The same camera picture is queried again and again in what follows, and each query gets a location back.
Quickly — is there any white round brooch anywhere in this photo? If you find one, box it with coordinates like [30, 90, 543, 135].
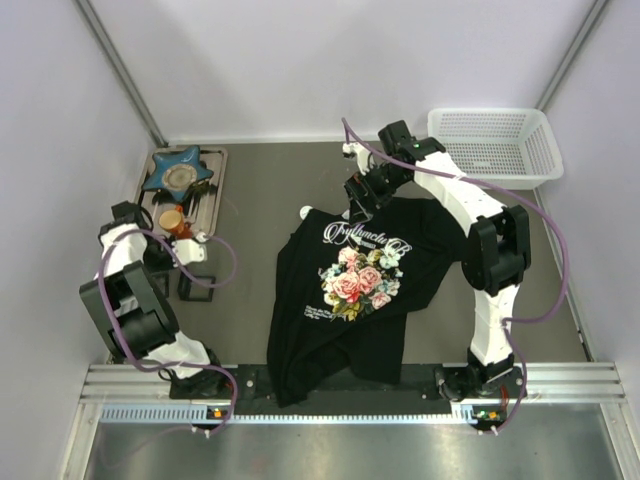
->
[299, 206, 312, 220]

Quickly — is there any black floral t-shirt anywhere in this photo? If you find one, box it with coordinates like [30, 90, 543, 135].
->
[267, 197, 466, 407]

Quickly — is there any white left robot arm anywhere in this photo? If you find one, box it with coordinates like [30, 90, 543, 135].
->
[79, 201, 229, 399]

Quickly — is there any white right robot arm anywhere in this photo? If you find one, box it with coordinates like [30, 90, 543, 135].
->
[342, 121, 531, 401]

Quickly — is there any black box with yellow brooch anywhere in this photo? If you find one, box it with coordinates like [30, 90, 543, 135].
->
[152, 271, 170, 298]

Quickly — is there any black box with pink brooch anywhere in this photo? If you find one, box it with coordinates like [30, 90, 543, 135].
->
[177, 273, 216, 303]

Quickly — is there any orange cup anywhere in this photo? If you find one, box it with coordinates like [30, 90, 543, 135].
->
[158, 205, 194, 240]

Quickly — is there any brown rectangular tray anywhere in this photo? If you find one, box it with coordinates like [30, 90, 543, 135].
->
[134, 145, 228, 234]

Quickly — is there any blue star-shaped dish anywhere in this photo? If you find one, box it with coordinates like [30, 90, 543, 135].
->
[141, 146, 214, 203]

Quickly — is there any white perforated plastic basket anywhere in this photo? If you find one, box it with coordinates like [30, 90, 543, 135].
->
[427, 108, 564, 190]

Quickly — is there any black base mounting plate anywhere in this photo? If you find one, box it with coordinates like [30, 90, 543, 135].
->
[159, 364, 523, 405]

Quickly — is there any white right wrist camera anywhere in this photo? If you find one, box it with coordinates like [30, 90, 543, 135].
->
[342, 142, 376, 175]

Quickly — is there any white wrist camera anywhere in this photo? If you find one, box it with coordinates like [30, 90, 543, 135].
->
[171, 232, 209, 265]
[342, 142, 376, 175]

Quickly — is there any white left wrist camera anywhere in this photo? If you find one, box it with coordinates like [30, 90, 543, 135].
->
[171, 232, 209, 265]

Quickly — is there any grey slotted cable duct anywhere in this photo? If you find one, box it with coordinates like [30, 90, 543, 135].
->
[100, 395, 504, 426]

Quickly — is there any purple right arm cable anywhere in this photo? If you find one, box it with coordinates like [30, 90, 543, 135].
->
[339, 117, 569, 434]

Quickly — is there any aluminium frame rail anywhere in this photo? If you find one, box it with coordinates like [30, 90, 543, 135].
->
[61, 362, 639, 479]

